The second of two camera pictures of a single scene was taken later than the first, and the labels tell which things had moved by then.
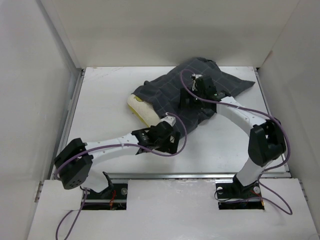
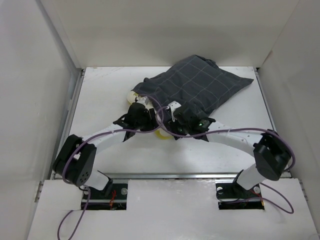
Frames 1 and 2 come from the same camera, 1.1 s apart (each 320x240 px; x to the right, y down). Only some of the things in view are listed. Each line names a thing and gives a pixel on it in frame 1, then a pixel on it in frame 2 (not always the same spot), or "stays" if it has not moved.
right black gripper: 183,96 to 172,125
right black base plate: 231,196 stays
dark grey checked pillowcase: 163,91 stays
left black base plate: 113,198 stays
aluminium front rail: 187,175 stays
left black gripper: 170,147 to 152,123
